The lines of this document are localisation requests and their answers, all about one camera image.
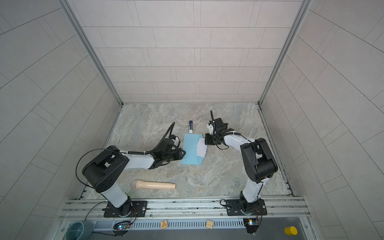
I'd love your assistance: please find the plain wooden block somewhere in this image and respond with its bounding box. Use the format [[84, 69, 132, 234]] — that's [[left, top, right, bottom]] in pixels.
[[206, 220, 214, 229]]

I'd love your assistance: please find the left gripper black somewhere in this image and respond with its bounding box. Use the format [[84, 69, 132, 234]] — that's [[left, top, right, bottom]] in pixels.
[[162, 148, 189, 163]]

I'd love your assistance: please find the blue white glue stick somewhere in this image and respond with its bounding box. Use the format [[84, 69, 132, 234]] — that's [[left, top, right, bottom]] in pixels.
[[189, 121, 193, 134]]

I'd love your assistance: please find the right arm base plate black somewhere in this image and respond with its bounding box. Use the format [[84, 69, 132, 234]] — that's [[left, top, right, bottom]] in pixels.
[[224, 199, 268, 216]]

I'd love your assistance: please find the wooden letter A block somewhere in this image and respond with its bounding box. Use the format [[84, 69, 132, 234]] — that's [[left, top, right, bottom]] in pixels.
[[161, 220, 169, 230]]

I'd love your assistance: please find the grey slotted cable duct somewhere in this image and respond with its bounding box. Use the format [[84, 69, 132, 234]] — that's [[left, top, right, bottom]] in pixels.
[[94, 218, 245, 232]]

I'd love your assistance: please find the right circuit board with wires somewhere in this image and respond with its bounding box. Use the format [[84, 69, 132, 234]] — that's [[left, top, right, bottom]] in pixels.
[[243, 218, 261, 234]]

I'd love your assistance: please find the left circuit board with wires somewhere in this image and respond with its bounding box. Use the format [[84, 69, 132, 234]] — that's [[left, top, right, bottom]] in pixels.
[[113, 221, 131, 231]]

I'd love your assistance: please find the yellow cylinder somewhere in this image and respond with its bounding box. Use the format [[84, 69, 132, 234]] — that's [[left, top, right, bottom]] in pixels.
[[284, 226, 298, 236]]

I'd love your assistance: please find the beige plastic toy microphone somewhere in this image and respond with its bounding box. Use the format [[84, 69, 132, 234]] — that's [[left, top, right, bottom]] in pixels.
[[131, 180, 176, 190]]

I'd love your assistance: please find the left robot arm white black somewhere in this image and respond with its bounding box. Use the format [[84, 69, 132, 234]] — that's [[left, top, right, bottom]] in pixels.
[[75, 122, 186, 217]]

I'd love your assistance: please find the teal paper envelope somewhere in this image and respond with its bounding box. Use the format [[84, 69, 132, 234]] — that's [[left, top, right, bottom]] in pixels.
[[181, 134, 204, 165]]

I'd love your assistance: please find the blue bordered floral letter paper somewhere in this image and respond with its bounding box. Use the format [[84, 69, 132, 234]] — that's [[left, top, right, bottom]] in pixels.
[[197, 138, 208, 158]]

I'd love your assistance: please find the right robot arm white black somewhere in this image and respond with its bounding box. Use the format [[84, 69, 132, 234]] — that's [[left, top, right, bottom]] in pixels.
[[205, 111, 279, 216]]

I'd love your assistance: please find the teal round bowl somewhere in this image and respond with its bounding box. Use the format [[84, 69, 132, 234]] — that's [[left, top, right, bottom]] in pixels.
[[65, 221, 94, 240]]

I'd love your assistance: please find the circuit board with wires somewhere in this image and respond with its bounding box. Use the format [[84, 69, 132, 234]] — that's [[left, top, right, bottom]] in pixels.
[[113, 221, 131, 231], [243, 218, 261, 234]]

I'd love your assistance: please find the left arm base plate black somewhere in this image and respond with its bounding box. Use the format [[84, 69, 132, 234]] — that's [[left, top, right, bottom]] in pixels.
[[102, 199, 148, 218]]

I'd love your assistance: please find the aluminium mounting rail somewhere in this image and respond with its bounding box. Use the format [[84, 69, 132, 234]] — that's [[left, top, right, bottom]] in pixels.
[[58, 196, 311, 221]]

